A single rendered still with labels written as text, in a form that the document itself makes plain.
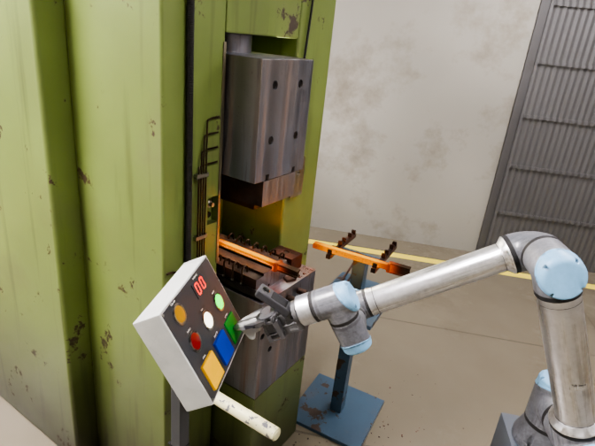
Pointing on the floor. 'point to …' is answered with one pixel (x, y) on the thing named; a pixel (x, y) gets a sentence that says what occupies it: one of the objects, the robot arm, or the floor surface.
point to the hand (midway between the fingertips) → (236, 324)
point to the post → (179, 421)
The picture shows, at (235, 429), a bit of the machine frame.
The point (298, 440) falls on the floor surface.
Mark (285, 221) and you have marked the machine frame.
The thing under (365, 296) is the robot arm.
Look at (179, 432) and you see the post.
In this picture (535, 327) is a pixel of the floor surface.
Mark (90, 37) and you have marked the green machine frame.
